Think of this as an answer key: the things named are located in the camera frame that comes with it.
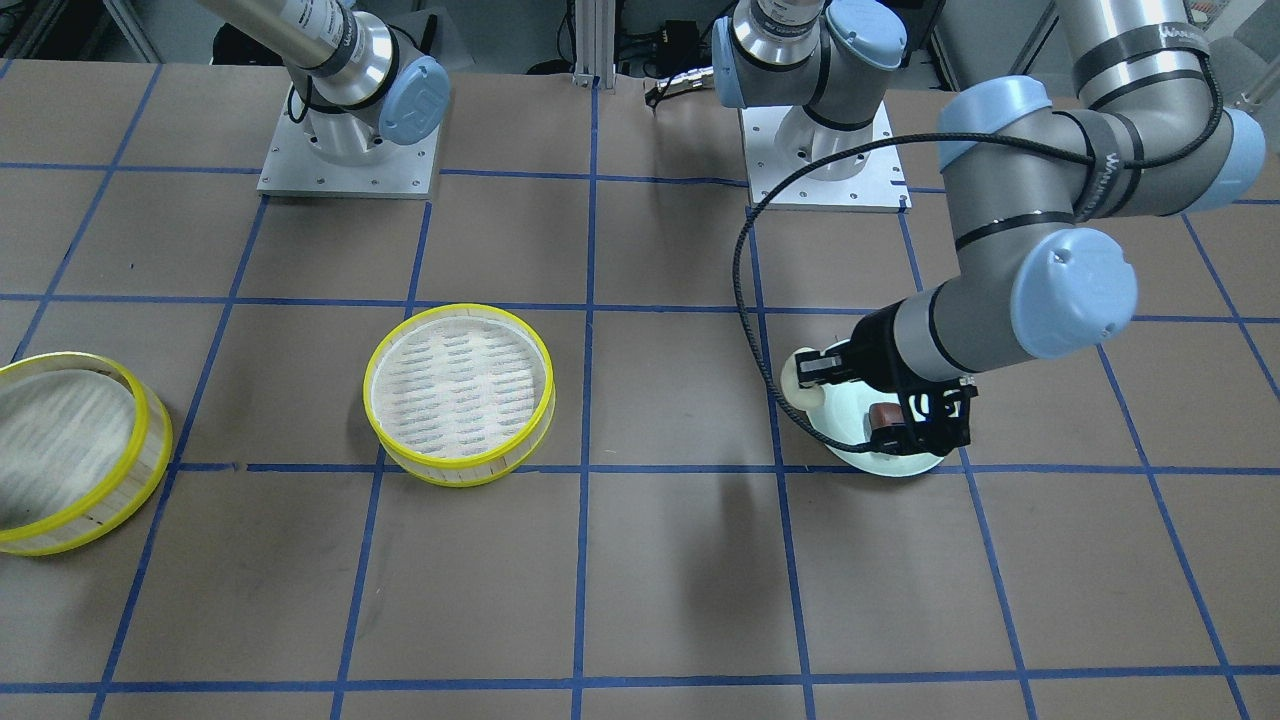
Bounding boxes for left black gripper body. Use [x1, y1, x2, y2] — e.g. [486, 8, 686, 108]
[796, 307, 977, 451]

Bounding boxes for brown steamed bun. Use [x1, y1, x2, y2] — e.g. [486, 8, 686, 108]
[867, 402, 906, 430]

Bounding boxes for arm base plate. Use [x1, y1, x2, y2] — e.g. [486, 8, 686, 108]
[256, 88, 443, 200]
[739, 104, 911, 213]

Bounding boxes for aluminium frame post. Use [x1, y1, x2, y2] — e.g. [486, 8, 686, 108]
[572, 0, 617, 90]

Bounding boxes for white steamed bun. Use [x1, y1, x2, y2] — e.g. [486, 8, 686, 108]
[778, 347, 826, 413]

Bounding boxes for light green plate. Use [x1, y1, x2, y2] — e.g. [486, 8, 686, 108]
[797, 345, 961, 478]

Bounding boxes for black braided cable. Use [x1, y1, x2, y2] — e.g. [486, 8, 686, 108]
[732, 50, 1226, 461]

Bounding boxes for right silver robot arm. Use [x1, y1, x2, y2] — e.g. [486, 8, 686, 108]
[202, 1, 452, 167]

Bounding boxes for yellow rimmed steamer basket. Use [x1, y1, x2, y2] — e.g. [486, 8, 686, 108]
[1, 351, 175, 556]

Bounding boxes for yellow steamer basket with cloth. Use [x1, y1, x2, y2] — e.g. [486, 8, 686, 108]
[362, 304, 557, 488]

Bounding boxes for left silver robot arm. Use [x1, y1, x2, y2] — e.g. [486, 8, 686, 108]
[713, 1, 1266, 457]

